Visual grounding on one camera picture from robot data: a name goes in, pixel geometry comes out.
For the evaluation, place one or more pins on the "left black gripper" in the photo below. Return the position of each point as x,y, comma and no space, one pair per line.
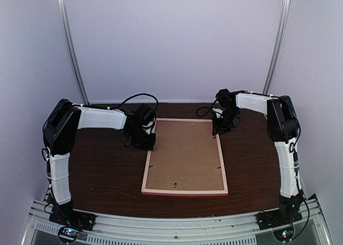
149,146

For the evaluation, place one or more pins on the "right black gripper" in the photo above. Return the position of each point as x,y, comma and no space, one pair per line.
220,128

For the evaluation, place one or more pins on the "brown backing board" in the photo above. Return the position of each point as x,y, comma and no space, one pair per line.
185,156

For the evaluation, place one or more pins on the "pink wooden picture frame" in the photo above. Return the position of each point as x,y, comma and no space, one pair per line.
185,191

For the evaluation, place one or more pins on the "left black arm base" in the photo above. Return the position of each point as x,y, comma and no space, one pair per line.
65,215

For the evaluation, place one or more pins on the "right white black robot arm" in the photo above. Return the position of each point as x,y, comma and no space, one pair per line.
283,128

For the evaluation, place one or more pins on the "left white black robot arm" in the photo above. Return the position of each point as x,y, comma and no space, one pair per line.
60,129

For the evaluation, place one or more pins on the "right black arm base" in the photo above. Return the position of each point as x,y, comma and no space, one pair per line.
278,215

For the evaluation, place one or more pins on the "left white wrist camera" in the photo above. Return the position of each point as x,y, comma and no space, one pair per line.
149,127

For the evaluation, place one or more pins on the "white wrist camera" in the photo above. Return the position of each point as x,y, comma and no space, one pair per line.
217,112
149,127

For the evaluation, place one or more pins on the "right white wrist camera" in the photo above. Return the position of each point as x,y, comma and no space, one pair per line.
217,112

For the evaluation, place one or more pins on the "front aluminium rail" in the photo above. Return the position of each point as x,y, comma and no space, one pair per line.
234,229

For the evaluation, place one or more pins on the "right aluminium corner post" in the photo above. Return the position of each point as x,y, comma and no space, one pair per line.
281,30

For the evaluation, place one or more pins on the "aluminium corner post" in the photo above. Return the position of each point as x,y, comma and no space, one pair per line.
281,30
71,51

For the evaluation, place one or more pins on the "left aluminium corner post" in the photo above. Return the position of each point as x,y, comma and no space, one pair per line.
71,51

